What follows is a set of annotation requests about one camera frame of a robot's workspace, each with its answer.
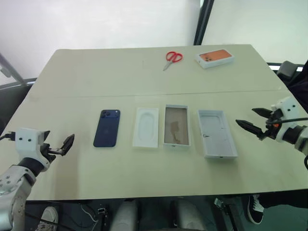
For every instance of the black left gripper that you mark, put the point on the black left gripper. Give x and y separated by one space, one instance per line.
51 152

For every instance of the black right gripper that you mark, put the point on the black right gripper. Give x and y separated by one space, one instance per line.
272 125

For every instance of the dark blue smartphone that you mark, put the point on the dark blue smartphone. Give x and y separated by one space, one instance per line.
107 130

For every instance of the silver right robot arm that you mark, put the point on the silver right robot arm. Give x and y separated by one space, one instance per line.
299 139

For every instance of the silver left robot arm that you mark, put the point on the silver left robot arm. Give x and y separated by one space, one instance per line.
14 176

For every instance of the white empty phone box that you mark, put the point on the white empty phone box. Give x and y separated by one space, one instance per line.
217 134

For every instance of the white box with orange print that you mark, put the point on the white box with orange print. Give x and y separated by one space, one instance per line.
214 58

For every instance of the white box with brown inside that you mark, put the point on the white box with brown inside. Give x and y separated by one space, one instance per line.
176 127

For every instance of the white phone tray insert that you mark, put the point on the white phone tray insert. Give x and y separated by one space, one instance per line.
145 127

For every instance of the black office chair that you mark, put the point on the black office chair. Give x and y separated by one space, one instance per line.
298 89

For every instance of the white shoe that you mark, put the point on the white shoe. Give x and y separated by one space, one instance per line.
49 216

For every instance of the grey metal bar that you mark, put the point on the grey metal bar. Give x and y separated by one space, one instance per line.
12 69

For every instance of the black trouser leg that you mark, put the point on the black trouser leg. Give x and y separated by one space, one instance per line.
284 201

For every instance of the black and white sneaker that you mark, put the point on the black and white sneaker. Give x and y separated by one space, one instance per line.
255 211

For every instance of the black table leg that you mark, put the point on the black table leg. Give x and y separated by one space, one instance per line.
234 215

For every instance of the grey rounded shape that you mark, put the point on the grey rounded shape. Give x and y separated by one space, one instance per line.
124 216
188 216

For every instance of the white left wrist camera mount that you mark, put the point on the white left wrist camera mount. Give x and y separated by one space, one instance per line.
26 142

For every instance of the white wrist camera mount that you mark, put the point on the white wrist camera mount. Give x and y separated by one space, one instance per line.
287 108
26 142

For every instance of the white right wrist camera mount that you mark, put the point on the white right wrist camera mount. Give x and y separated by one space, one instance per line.
287 108

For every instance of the dark window frame post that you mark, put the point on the dark window frame post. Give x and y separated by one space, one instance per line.
203 21

